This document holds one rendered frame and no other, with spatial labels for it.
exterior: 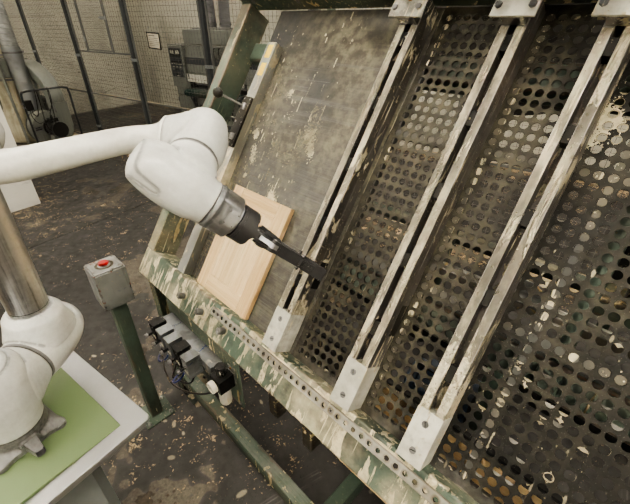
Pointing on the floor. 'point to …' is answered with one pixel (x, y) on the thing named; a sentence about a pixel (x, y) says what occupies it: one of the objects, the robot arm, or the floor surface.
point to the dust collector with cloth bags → (24, 90)
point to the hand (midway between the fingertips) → (311, 267)
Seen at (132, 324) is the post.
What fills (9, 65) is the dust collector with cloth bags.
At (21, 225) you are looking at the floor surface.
